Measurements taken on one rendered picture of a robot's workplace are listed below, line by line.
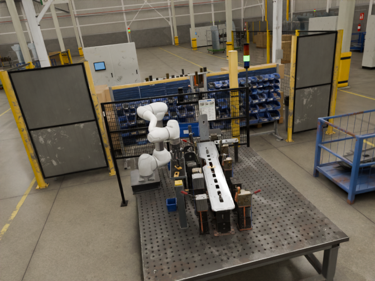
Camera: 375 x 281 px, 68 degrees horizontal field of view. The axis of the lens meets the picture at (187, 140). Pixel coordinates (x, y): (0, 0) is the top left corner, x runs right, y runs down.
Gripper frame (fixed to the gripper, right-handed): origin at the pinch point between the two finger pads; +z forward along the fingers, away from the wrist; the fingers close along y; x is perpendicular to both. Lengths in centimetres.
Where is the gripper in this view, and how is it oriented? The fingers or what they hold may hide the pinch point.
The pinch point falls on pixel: (177, 163)
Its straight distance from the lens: 255.3
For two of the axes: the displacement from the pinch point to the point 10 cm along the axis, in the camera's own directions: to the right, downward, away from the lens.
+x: -4.7, -3.0, 8.3
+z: 1.0, 9.2, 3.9
